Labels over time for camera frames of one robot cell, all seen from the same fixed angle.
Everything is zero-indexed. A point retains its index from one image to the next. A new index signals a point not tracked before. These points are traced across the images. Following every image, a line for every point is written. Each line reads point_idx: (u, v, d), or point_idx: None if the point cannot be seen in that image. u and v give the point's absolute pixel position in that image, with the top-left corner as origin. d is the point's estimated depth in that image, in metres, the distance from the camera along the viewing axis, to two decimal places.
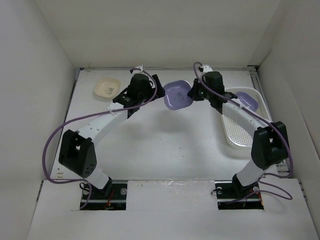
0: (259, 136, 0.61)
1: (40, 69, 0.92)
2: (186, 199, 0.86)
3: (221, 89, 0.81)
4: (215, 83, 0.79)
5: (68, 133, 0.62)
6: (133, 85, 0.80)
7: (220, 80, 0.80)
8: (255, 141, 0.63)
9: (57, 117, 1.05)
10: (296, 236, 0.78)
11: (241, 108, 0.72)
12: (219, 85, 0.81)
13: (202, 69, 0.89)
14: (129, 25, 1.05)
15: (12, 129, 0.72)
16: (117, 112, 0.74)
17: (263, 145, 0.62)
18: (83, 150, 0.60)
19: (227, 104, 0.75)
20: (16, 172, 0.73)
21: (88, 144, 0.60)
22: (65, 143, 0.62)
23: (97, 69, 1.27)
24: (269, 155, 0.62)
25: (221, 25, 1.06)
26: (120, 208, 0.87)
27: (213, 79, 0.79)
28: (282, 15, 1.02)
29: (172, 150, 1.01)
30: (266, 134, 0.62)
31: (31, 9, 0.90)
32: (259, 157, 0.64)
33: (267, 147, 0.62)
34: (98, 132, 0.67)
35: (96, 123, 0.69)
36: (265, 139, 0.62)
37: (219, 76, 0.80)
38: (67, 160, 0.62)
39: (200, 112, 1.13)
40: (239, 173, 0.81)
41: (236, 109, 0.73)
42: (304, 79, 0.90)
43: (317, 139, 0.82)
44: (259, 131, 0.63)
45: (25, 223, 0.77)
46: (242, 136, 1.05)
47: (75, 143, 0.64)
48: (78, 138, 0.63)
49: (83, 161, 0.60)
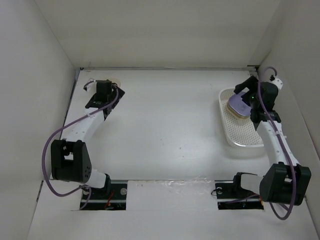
0: (277, 173, 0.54)
1: (40, 69, 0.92)
2: (186, 199, 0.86)
3: (269, 104, 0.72)
4: (264, 96, 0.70)
5: (55, 143, 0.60)
6: (100, 90, 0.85)
7: (273, 96, 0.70)
8: (269, 173, 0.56)
9: (57, 117, 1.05)
10: (296, 236, 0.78)
11: (276, 134, 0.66)
12: (269, 101, 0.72)
13: (273, 79, 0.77)
14: (129, 25, 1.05)
15: (12, 129, 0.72)
16: (95, 114, 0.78)
17: (276, 183, 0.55)
18: (77, 154, 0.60)
19: (266, 122, 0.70)
20: (16, 172, 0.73)
21: (81, 145, 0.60)
22: (55, 156, 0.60)
23: (97, 70, 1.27)
24: (275, 194, 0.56)
25: (221, 25, 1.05)
26: (120, 208, 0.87)
27: (266, 93, 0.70)
28: (282, 15, 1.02)
29: (172, 151, 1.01)
30: (285, 175, 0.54)
31: (31, 9, 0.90)
32: (265, 187, 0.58)
33: (278, 187, 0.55)
34: (84, 134, 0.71)
35: (80, 127, 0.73)
36: (281, 180, 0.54)
37: (274, 93, 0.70)
38: (62, 171, 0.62)
39: (200, 112, 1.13)
40: (243, 176, 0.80)
41: (271, 132, 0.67)
42: (305, 79, 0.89)
43: (317, 139, 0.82)
44: (279, 167, 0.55)
45: (25, 224, 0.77)
46: (242, 137, 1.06)
47: (65, 151, 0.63)
48: (67, 146, 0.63)
49: (80, 164, 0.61)
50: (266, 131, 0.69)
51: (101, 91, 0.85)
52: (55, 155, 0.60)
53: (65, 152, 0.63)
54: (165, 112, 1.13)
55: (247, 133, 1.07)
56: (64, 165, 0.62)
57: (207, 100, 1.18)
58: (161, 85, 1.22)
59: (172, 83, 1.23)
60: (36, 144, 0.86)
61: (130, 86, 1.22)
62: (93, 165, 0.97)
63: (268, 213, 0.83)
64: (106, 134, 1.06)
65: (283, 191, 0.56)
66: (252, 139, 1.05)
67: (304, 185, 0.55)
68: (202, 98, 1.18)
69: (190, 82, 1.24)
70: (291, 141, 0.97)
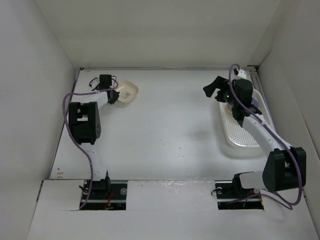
0: (275, 158, 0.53)
1: (40, 69, 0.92)
2: (186, 199, 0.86)
3: (248, 100, 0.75)
4: (243, 94, 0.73)
5: (71, 105, 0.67)
6: (103, 80, 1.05)
7: (250, 92, 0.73)
8: (269, 162, 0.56)
9: (57, 117, 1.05)
10: (296, 236, 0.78)
11: (263, 125, 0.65)
12: (247, 97, 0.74)
13: (237, 72, 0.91)
14: (128, 24, 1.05)
15: (12, 129, 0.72)
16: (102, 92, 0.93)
17: (277, 170, 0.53)
18: (92, 109, 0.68)
19: (249, 117, 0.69)
20: (16, 173, 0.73)
21: (94, 102, 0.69)
22: (72, 113, 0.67)
23: (97, 70, 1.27)
24: (280, 181, 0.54)
25: (221, 24, 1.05)
26: (120, 208, 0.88)
27: (243, 90, 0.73)
28: (282, 15, 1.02)
29: (172, 150, 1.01)
30: (283, 159, 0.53)
31: (31, 10, 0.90)
32: (269, 179, 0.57)
33: (281, 174, 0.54)
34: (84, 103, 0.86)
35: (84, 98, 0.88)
36: (281, 165, 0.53)
37: (251, 89, 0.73)
38: (79, 127, 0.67)
39: (200, 112, 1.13)
40: (242, 175, 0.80)
41: (257, 125, 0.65)
42: (305, 79, 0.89)
43: (317, 139, 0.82)
44: (276, 152, 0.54)
45: (25, 224, 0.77)
46: (242, 136, 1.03)
47: (80, 113, 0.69)
48: (81, 108, 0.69)
49: (94, 116, 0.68)
50: (252, 124, 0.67)
51: (103, 79, 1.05)
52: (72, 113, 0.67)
53: (80, 114, 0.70)
54: (165, 112, 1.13)
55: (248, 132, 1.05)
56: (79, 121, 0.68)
57: (207, 100, 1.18)
58: (161, 85, 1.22)
59: (172, 82, 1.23)
60: (36, 144, 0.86)
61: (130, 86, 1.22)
62: None
63: (268, 213, 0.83)
64: (106, 134, 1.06)
65: (287, 177, 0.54)
66: (252, 138, 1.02)
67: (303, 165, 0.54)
68: (202, 98, 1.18)
69: (190, 82, 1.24)
70: (292, 141, 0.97)
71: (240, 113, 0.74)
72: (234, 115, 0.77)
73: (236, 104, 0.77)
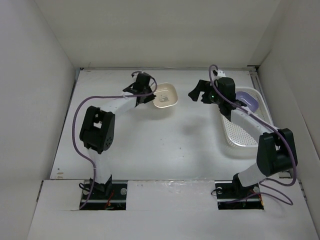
0: (265, 141, 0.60)
1: (40, 69, 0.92)
2: (186, 199, 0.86)
3: (232, 96, 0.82)
4: (226, 90, 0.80)
5: (90, 109, 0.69)
6: (138, 80, 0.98)
7: (232, 88, 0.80)
8: (260, 147, 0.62)
9: (57, 117, 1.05)
10: (296, 236, 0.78)
11: (249, 114, 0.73)
12: (231, 93, 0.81)
13: (216, 73, 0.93)
14: (128, 24, 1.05)
15: (12, 129, 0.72)
16: (129, 97, 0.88)
17: (269, 152, 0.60)
18: (106, 120, 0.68)
19: (236, 110, 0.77)
20: (16, 172, 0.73)
21: (112, 115, 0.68)
22: (88, 118, 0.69)
23: (97, 69, 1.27)
24: (274, 162, 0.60)
25: (221, 25, 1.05)
26: (120, 208, 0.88)
27: (226, 86, 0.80)
28: (282, 15, 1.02)
29: (172, 150, 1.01)
30: (272, 141, 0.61)
31: (31, 9, 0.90)
32: (263, 163, 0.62)
33: (273, 155, 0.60)
34: (116, 110, 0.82)
35: (114, 103, 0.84)
36: (271, 146, 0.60)
37: (233, 85, 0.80)
38: (90, 133, 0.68)
39: (200, 112, 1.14)
40: (240, 174, 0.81)
41: (243, 115, 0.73)
42: (305, 79, 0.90)
43: (317, 139, 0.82)
44: (265, 135, 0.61)
45: (25, 224, 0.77)
46: (242, 137, 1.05)
47: (97, 119, 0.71)
48: (99, 114, 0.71)
49: (106, 129, 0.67)
50: (239, 115, 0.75)
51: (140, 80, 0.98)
52: (88, 117, 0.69)
53: (96, 121, 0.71)
54: (165, 113, 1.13)
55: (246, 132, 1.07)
56: (93, 128, 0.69)
57: None
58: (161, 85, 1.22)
59: (172, 82, 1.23)
60: (36, 144, 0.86)
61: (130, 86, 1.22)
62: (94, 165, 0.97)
63: (268, 213, 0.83)
64: None
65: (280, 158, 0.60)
66: (252, 139, 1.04)
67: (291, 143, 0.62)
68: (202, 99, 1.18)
69: (190, 82, 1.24)
70: None
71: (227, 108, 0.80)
72: (222, 111, 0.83)
73: (222, 101, 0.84)
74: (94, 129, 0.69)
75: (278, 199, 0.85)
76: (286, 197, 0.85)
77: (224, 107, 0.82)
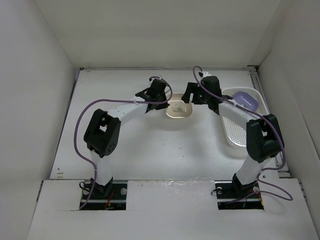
0: (252, 127, 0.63)
1: (40, 69, 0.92)
2: (186, 199, 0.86)
3: (218, 91, 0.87)
4: (211, 86, 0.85)
5: (98, 112, 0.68)
6: (153, 85, 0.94)
7: (217, 83, 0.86)
8: (248, 133, 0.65)
9: (57, 117, 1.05)
10: (296, 236, 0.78)
11: (235, 106, 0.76)
12: (217, 89, 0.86)
13: (202, 74, 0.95)
14: (128, 24, 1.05)
15: (12, 129, 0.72)
16: (140, 104, 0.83)
17: (256, 136, 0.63)
18: (111, 126, 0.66)
19: (223, 104, 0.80)
20: (16, 173, 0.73)
21: (117, 121, 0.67)
22: (94, 120, 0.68)
23: (97, 70, 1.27)
24: (262, 146, 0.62)
25: (221, 24, 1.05)
26: (120, 208, 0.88)
27: (210, 83, 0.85)
28: (282, 15, 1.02)
29: (172, 150, 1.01)
30: (259, 126, 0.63)
31: (31, 10, 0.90)
32: (253, 149, 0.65)
33: (260, 139, 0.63)
34: (123, 116, 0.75)
35: (123, 108, 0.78)
36: (258, 131, 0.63)
37: (216, 81, 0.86)
38: (94, 135, 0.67)
39: (200, 112, 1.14)
40: (239, 173, 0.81)
41: (230, 107, 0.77)
42: (305, 79, 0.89)
43: (317, 139, 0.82)
44: (252, 122, 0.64)
45: (25, 224, 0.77)
46: (242, 136, 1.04)
47: (103, 123, 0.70)
48: (106, 118, 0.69)
49: (110, 135, 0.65)
50: (226, 108, 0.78)
51: (154, 86, 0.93)
52: (94, 119, 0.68)
53: (102, 124, 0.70)
54: (165, 113, 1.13)
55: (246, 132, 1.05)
56: (97, 132, 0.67)
57: None
58: None
59: (172, 82, 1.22)
60: (36, 144, 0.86)
61: (130, 86, 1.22)
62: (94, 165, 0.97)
63: (268, 213, 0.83)
64: None
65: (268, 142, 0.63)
66: None
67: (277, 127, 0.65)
68: None
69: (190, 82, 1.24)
70: (292, 141, 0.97)
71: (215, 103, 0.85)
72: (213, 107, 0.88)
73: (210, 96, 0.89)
74: (99, 133, 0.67)
75: (278, 198, 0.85)
76: (286, 193, 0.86)
77: (213, 103, 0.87)
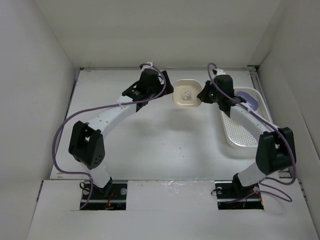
0: (265, 141, 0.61)
1: (40, 69, 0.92)
2: (186, 199, 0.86)
3: (230, 92, 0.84)
4: (225, 86, 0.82)
5: (78, 124, 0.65)
6: (142, 79, 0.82)
7: (230, 83, 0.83)
8: (260, 145, 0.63)
9: (57, 117, 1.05)
10: (296, 236, 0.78)
11: (249, 111, 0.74)
12: (229, 89, 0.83)
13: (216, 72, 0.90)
14: (128, 25, 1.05)
15: (12, 129, 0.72)
16: (126, 105, 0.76)
17: (268, 151, 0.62)
18: (93, 140, 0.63)
19: (235, 107, 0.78)
20: (16, 173, 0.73)
21: (98, 135, 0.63)
22: (75, 134, 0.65)
23: (97, 69, 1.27)
24: (272, 161, 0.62)
25: (221, 24, 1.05)
26: (120, 208, 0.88)
27: (224, 82, 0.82)
28: (282, 15, 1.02)
29: (172, 150, 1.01)
30: (273, 140, 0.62)
31: (31, 10, 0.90)
32: (262, 162, 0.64)
33: (272, 154, 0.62)
34: (107, 124, 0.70)
35: (105, 116, 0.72)
36: (271, 146, 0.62)
37: (230, 80, 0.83)
38: (78, 149, 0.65)
39: (200, 112, 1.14)
40: (240, 174, 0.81)
41: (243, 112, 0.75)
42: (305, 79, 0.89)
43: (317, 140, 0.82)
44: (266, 135, 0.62)
45: (25, 224, 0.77)
46: (242, 136, 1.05)
47: (85, 134, 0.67)
48: (88, 129, 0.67)
49: (92, 150, 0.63)
50: (239, 112, 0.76)
51: (144, 79, 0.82)
52: (75, 133, 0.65)
53: (86, 135, 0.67)
54: (165, 113, 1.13)
55: (246, 132, 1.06)
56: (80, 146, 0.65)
57: None
58: None
59: (172, 82, 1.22)
60: (36, 143, 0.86)
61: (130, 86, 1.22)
62: None
63: (268, 213, 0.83)
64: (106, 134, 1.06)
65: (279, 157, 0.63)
66: (252, 139, 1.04)
67: (290, 142, 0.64)
68: None
69: None
70: None
71: (227, 103, 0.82)
72: (223, 108, 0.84)
73: (220, 97, 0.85)
74: (82, 147, 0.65)
75: (278, 198, 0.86)
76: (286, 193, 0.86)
77: (223, 104, 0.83)
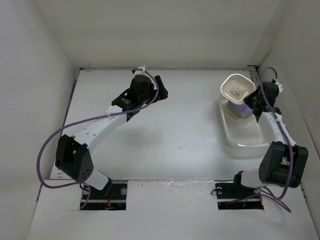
0: (273, 148, 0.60)
1: (40, 69, 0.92)
2: (186, 199, 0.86)
3: (271, 100, 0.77)
4: (267, 91, 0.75)
5: (64, 138, 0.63)
6: (133, 87, 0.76)
7: (274, 92, 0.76)
8: (268, 152, 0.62)
9: (56, 117, 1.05)
10: (296, 236, 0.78)
11: (276, 121, 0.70)
12: (271, 97, 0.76)
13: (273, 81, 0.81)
14: (128, 24, 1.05)
15: (12, 129, 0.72)
16: (115, 116, 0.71)
17: (274, 160, 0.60)
18: (78, 156, 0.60)
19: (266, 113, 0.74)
20: (16, 173, 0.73)
21: (84, 150, 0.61)
22: (61, 149, 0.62)
23: (97, 69, 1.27)
24: (273, 172, 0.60)
25: (221, 24, 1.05)
26: (120, 208, 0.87)
27: (268, 88, 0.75)
28: (282, 15, 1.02)
29: (172, 150, 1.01)
30: (282, 151, 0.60)
31: (31, 10, 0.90)
32: (264, 169, 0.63)
33: (275, 163, 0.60)
34: (94, 137, 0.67)
35: (93, 127, 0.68)
36: (278, 155, 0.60)
37: (275, 88, 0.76)
38: (63, 165, 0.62)
39: (200, 112, 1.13)
40: (243, 175, 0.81)
41: (271, 120, 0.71)
42: (305, 79, 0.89)
43: (317, 140, 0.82)
44: (277, 144, 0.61)
45: (25, 224, 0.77)
46: (242, 136, 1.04)
47: (72, 148, 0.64)
48: (74, 143, 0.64)
49: (78, 166, 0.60)
50: (266, 118, 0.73)
51: (134, 87, 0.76)
52: (61, 147, 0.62)
53: (72, 149, 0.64)
54: (165, 113, 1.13)
55: (246, 132, 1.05)
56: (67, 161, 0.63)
57: (207, 100, 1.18)
58: None
59: (172, 83, 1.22)
60: (36, 143, 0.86)
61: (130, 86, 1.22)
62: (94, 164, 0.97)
63: (268, 213, 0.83)
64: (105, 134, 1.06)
65: (282, 170, 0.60)
66: (252, 139, 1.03)
67: (301, 163, 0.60)
68: (202, 98, 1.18)
69: (190, 82, 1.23)
70: None
71: (260, 108, 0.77)
72: (253, 110, 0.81)
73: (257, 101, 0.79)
74: (68, 162, 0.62)
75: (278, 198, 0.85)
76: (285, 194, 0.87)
77: (258, 108, 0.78)
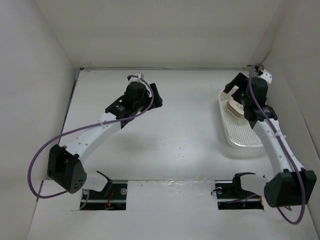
0: (281, 181, 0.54)
1: (40, 69, 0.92)
2: (186, 199, 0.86)
3: (261, 99, 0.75)
4: (257, 91, 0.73)
5: (55, 148, 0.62)
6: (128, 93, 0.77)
7: (264, 90, 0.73)
8: (275, 181, 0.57)
9: (57, 117, 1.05)
10: (296, 236, 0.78)
11: (276, 136, 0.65)
12: (260, 96, 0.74)
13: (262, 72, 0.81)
14: (128, 24, 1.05)
15: (11, 129, 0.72)
16: (108, 124, 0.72)
17: (283, 190, 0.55)
18: (70, 166, 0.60)
19: (263, 123, 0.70)
20: (16, 172, 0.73)
21: (77, 161, 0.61)
22: (52, 158, 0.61)
23: (97, 70, 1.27)
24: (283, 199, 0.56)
25: (221, 24, 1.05)
26: (120, 208, 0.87)
27: (258, 87, 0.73)
28: (282, 15, 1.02)
29: (172, 150, 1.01)
30: (290, 181, 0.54)
31: (31, 10, 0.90)
32: (271, 194, 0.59)
33: (284, 192, 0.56)
34: (86, 147, 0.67)
35: (85, 137, 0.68)
36: (287, 186, 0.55)
37: (264, 86, 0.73)
38: (55, 174, 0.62)
39: (200, 112, 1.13)
40: (243, 178, 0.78)
41: (270, 136, 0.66)
42: (305, 79, 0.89)
43: (317, 140, 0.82)
44: (284, 174, 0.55)
45: (25, 224, 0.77)
46: (242, 137, 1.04)
47: None
48: (66, 153, 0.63)
49: (70, 176, 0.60)
50: (265, 133, 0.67)
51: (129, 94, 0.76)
52: (52, 158, 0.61)
53: None
54: (165, 113, 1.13)
55: (246, 133, 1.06)
56: (58, 170, 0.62)
57: (207, 100, 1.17)
58: (161, 85, 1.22)
59: (172, 83, 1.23)
60: (36, 143, 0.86)
61: None
62: (93, 165, 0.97)
63: (268, 213, 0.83)
64: None
65: (291, 196, 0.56)
66: (252, 139, 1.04)
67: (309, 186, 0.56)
68: (202, 98, 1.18)
69: (190, 82, 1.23)
70: (292, 141, 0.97)
71: (252, 111, 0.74)
72: (245, 114, 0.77)
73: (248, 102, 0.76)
74: (59, 171, 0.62)
75: None
76: None
77: (250, 112, 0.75)
